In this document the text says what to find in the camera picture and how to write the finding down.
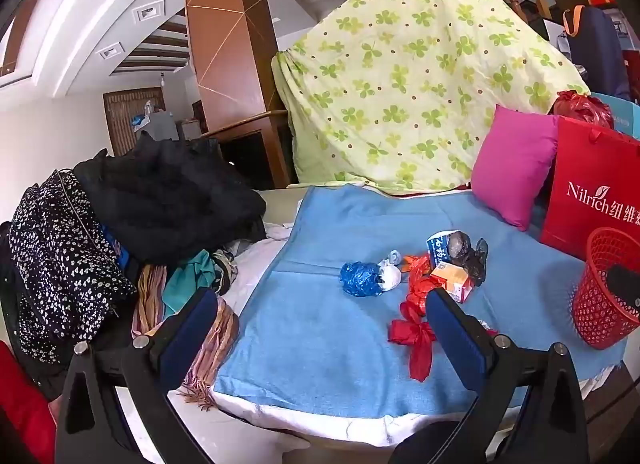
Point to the black floral garment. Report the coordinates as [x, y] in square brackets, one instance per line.
[60, 264]

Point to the red cloth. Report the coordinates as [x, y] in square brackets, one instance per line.
[25, 404]

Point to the brown bamboo door curtain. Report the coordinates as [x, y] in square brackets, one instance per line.
[117, 119]

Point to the red plastic mesh basket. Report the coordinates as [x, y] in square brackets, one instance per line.
[595, 304]

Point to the green clover print quilt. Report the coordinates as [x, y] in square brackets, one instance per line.
[400, 69]

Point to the grey refrigerator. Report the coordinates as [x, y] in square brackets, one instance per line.
[160, 127]

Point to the red plastic bag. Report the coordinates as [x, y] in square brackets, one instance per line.
[580, 107]

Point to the black plastic bag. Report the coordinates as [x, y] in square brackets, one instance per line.
[472, 259]

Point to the teal garment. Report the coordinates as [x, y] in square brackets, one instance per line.
[185, 279]

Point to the blue plastic wrapper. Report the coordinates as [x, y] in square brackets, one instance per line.
[360, 278]

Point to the striped scarf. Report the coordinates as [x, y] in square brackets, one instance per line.
[222, 329]

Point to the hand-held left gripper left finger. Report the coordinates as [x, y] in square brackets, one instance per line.
[192, 324]

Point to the blue white paper packet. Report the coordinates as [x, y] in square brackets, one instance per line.
[437, 251]

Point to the red paper shopping bag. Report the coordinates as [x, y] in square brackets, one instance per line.
[585, 169]

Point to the red ribbon bow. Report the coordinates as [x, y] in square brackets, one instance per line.
[417, 339]

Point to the brown wooden pillar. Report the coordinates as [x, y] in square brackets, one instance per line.
[220, 19]

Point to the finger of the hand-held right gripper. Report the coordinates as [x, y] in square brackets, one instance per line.
[622, 289]

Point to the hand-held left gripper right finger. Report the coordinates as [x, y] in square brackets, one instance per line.
[450, 329]

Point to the orange white medicine box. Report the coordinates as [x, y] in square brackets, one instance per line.
[450, 276]

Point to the light blue cardboard box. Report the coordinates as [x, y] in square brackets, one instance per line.
[627, 117]

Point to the pink pillow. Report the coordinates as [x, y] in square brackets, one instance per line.
[510, 169]

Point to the light blue blanket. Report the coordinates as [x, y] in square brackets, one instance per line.
[325, 344]

